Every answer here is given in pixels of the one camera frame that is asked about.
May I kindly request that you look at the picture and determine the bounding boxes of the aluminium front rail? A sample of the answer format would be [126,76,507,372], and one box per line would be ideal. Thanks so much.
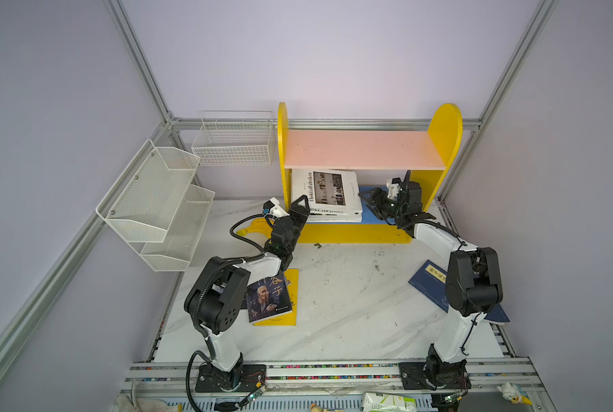
[121,357,556,411]

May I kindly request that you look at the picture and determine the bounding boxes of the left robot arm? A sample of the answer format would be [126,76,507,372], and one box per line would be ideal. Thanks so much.
[184,195,310,374]

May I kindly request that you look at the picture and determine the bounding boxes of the white cloth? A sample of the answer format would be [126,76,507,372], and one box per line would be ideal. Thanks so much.
[114,394,183,412]

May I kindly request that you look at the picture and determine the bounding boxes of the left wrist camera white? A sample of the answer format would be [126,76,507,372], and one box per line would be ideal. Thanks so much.
[263,197,289,218]

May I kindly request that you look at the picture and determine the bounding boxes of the yellow pink blue bookshelf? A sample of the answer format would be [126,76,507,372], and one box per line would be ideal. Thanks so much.
[277,103,463,244]

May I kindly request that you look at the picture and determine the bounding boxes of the small toy figure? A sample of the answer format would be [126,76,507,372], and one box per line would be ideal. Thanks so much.
[497,382,533,405]

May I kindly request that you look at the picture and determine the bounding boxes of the yellow paperback book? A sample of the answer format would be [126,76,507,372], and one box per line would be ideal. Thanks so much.
[253,269,300,326]

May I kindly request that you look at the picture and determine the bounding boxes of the blue book yellow label near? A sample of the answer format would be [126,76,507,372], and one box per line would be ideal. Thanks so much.
[409,260,449,312]

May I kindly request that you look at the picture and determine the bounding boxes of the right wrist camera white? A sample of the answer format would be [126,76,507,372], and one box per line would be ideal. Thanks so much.
[386,178,403,202]

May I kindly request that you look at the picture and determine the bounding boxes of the white green carton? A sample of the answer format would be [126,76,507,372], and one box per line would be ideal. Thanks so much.
[362,392,416,412]

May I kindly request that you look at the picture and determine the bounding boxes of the black corrugated cable left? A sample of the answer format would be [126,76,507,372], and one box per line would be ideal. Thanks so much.
[185,213,279,412]

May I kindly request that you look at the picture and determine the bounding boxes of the white Chokladfabriken book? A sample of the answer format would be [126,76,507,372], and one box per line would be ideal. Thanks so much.
[290,168,363,216]

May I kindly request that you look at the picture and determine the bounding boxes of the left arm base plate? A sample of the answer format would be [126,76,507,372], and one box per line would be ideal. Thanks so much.
[193,363,267,393]

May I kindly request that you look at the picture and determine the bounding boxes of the white Javen Mao portfolio book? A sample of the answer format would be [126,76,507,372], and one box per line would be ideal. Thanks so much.
[308,214,363,224]

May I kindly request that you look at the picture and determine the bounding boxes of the blue book yellow label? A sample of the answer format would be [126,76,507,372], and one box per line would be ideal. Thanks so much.
[485,304,510,325]
[409,260,449,312]

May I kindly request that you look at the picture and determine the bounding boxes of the blue book yellow label far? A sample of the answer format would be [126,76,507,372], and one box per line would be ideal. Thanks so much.
[485,304,510,325]

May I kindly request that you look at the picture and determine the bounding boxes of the yellow banana bunch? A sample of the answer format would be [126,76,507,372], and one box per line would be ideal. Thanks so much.
[235,218,272,247]

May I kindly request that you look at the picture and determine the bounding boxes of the white mesh two-tier rack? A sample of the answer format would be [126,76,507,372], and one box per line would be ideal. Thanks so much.
[95,140,215,272]

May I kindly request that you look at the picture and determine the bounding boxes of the white wire basket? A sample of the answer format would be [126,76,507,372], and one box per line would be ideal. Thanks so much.
[192,111,277,167]

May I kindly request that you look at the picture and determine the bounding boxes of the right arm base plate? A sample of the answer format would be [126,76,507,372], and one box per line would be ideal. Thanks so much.
[398,360,471,391]

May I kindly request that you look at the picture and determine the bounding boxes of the dark purple portrait book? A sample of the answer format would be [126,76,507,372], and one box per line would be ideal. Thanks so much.
[245,274,284,324]

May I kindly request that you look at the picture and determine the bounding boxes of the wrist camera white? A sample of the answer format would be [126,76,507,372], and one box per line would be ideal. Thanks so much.
[386,178,403,202]
[263,197,289,218]

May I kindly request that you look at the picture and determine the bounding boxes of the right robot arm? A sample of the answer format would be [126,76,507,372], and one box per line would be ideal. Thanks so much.
[360,177,503,387]

